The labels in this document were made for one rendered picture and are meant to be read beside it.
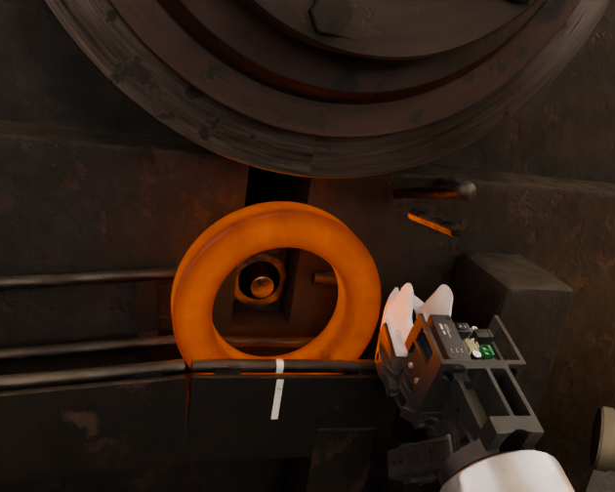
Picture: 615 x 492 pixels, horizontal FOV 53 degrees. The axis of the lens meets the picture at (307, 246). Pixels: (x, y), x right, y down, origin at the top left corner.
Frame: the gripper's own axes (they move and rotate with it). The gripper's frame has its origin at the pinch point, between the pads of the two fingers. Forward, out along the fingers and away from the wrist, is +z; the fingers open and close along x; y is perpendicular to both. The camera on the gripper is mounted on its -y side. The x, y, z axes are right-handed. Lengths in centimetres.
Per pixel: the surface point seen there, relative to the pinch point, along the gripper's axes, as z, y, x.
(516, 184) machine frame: 8.4, 9.7, -12.7
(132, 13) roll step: 0.7, 23.7, 26.1
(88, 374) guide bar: -6.1, -3.1, 28.0
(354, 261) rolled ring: -1.0, 5.8, 6.5
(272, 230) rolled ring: -0.3, 8.0, 14.2
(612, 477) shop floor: 31, -89, -101
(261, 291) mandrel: 5.1, -3.6, 12.5
